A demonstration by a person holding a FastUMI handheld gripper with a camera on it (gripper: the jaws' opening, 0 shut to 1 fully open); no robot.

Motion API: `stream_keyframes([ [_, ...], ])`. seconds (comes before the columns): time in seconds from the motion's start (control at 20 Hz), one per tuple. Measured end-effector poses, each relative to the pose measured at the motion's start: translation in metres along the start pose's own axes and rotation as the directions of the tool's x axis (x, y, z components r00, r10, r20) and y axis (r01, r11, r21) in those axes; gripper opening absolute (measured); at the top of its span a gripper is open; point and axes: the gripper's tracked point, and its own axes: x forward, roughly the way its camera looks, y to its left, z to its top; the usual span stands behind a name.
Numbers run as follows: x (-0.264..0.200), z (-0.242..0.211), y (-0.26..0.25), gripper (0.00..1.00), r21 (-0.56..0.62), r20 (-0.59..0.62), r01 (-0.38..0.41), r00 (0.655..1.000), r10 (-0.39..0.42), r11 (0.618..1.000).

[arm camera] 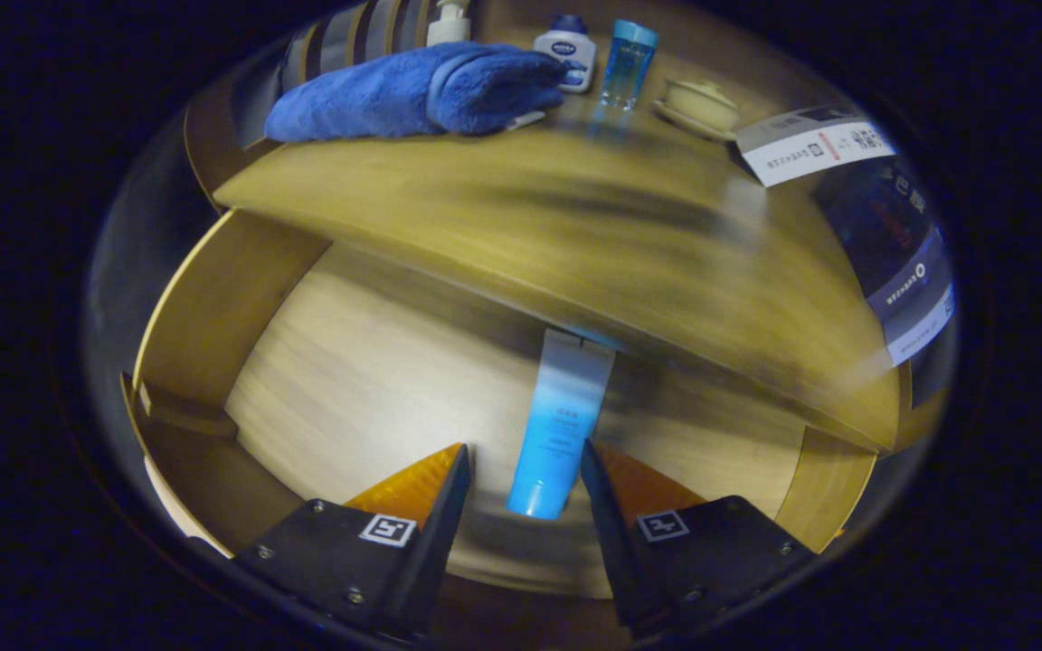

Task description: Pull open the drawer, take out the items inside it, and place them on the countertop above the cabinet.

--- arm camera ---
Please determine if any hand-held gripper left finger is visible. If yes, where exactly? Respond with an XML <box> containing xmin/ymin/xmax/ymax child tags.
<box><xmin>232</xmin><ymin>442</ymin><xmax>474</xmax><ymax>638</ymax></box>

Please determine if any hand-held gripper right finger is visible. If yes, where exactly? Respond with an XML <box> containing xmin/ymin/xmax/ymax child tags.
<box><xmin>580</xmin><ymin>439</ymin><xmax>816</xmax><ymax>638</ymax></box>

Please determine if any blue and white tube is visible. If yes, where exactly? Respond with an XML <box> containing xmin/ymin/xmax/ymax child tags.
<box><xmin>506</xmin><ymin>327</ymin><xmax>618</xmax><ymax>522</ymax></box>

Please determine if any wooden drawer with black knob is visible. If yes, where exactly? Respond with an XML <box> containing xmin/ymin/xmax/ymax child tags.
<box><xmin>118</xmin><ymin>206</ymin><xmax>881</xmax><ymax>634</ymax></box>

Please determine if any wooden countertop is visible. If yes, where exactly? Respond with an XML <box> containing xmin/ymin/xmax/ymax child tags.
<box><xmin>185</xmin><ymin>18</ymin><xmax>904</xmax><ymax>453</ymax></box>

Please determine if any wooden cabinet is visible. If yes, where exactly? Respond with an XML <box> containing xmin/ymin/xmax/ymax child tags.
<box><xmin>182</xmin><ymin>0</ymin><xmax>954</xmax><ymax>458</ymax></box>

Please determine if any light purple book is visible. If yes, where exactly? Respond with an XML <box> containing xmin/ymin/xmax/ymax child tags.
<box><xmin>883</xmin><ymin>285</ymin><xmax>956</xmax><ymax>367</ymax></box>

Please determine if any dark blue book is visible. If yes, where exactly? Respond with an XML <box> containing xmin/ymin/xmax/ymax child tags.
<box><xmin>810</xmin><ymin>158</ymin><xmax>947</xmax><ymax>322</ymax></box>

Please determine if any white book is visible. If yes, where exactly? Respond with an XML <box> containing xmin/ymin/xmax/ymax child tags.
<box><xmin>735</xmin><ymin>107</ymin><xmax>897</xmax><ymax>188</ymax></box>

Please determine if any beige lidded ceramic cup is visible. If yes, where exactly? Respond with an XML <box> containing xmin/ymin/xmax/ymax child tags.
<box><xmin>652</xmin><ymin>78</ymin><xmax>741</xmax><ymax>143</ymax></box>

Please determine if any rolled blue towel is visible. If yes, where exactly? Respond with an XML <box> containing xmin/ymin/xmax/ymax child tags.
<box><xmin>264</xmin><ymin>41</ymin><xmax>569</xmax><ymax>144</ymax></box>

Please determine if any clear blue bottle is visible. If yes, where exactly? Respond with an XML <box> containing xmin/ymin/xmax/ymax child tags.
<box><xmin>600</xmin><ymin>20</ymin><xmax>659</xmax><ymax>111</ymax></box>

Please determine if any white bottle with blue cap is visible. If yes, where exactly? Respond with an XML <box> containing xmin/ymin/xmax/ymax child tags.
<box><xmin>534</xmin><ymin>14</ymin><xmax>598</xmax><ymax>94</ymax></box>

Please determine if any white pump bottle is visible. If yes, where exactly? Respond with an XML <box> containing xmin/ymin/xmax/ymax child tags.
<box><xmin>426</xmin><ymin>0</ymin><xmax>472</xmax><ymax>48</ymax></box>

